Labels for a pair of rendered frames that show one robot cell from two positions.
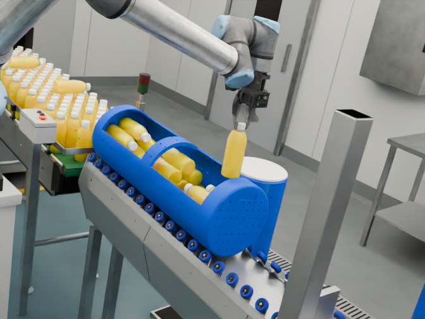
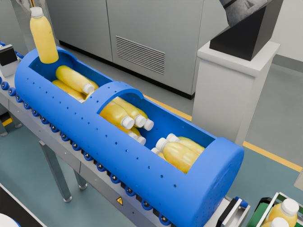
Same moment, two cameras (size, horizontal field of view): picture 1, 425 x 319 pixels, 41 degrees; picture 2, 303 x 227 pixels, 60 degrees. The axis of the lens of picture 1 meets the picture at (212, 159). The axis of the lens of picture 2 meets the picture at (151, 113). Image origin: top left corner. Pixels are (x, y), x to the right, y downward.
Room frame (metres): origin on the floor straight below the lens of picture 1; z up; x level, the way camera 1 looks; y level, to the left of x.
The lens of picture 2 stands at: (2.80, 0.20, 1.75)
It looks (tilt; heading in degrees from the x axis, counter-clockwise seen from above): 42 degrees down; 173
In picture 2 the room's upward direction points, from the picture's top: straight up
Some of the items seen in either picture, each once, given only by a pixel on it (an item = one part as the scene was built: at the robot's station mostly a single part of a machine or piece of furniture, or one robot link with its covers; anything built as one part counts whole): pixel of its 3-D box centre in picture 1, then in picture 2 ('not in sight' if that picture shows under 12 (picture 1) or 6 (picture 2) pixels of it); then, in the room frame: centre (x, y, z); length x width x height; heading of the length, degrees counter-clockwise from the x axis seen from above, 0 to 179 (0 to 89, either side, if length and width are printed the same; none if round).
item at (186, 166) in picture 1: (176, 159); (108, 110); (2.11, 0.14, 1.15); 0.19 x 0.07 x 0.07; 41
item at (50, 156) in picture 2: not in sight; (57, 173); (1.73, -0.27, 0.31); 0.06 x 0.06 x 0.63; 41
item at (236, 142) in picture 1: (234, 151); (43, 38); (1.87, -0.07, 1.31); 0.07 x 0.07 x 0.19
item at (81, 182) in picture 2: not in sight; (75, 160); (1.63, -0.17, 0.31); 0.06 x 0.06 x 0.63; 41
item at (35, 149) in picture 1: (28, 230); not in sight; (2.43, 0.82, 0.50); 0.04 x 0.04 x 1.00; 41
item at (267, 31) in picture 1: (262, 37); not in sight; (1.86, -0.08, 1.72); 0.10 x 0.09 x 0.12; 116
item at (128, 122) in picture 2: not in sight; (129, 123); (2.18, 0.21, 1.15); 0.04 x 0.02 x 0.04; 131
